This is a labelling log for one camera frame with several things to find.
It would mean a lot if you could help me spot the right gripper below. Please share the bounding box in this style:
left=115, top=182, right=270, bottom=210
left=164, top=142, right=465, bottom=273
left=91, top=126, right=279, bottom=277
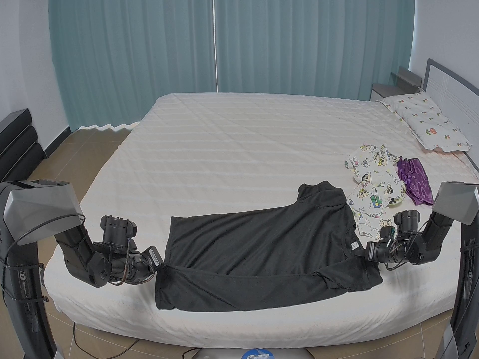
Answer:
left=366, top=239, right=394, bottom=264

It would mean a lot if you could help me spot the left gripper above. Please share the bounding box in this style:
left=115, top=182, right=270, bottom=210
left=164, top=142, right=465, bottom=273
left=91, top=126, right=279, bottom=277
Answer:
left=129, top=246, right=166, bottom=285

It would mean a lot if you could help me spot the black T-shirt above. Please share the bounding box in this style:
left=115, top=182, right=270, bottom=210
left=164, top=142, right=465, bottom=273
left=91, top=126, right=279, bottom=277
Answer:
left=154, top=181, right=384, bottom=312

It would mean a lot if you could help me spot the bed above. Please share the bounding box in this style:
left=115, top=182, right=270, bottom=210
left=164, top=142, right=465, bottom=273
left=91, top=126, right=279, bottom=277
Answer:
left=44, top=58, right=479, bottom=351

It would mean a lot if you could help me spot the purple garment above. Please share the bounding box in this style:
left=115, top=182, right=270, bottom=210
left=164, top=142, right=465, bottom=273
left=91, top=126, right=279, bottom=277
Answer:
left=396, top=157, right=435, bottom=206

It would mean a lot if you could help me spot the white printed pillow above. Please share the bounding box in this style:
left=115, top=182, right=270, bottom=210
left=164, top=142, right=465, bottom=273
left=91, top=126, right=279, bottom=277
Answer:
left=376, top=91, right=473, bottom=152

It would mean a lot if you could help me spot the grey bedside table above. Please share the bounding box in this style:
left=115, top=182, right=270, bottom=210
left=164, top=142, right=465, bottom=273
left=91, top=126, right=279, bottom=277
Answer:
left=371, top=66, right=423, bottom=102

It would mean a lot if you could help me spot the black chest of drawers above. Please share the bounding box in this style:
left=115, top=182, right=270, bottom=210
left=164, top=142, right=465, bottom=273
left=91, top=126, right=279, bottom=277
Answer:
left=0, top=109, right=47, bottom=182

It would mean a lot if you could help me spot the blue-green curtain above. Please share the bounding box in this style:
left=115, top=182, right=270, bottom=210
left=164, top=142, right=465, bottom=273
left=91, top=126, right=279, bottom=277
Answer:
left=49, top=0, right=218, bottom=132
left=215, top=0, right=415, bottom=102

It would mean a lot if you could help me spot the black cable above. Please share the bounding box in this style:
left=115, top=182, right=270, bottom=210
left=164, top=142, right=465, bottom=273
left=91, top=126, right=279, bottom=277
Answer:
left=71, top=314, right=141, bottom=352

